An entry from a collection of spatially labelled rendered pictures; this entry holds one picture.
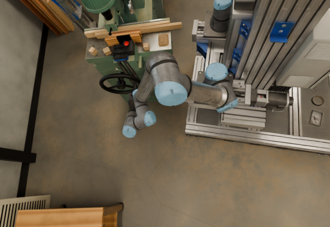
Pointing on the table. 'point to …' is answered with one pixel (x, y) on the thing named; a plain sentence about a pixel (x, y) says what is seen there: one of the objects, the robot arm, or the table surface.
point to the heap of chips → (163, 40)
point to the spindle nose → (107, 14)
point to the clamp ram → (123, 38)
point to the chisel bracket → (112, 21)
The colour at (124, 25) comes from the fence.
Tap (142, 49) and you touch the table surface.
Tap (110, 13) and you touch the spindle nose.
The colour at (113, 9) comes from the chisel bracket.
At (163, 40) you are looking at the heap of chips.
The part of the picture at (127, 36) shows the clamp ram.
